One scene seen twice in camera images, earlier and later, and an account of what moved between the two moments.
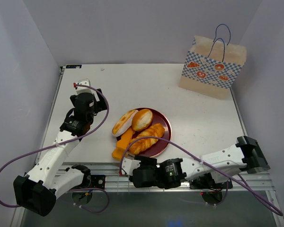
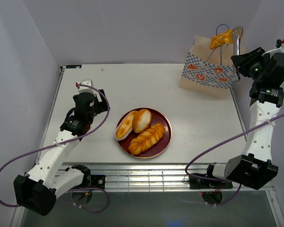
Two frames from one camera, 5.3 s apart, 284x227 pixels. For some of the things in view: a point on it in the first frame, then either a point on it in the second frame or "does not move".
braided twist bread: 156,130 does not move
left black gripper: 102,102 does not move
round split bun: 142,118 does not move
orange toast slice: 118,152 -> 222,39
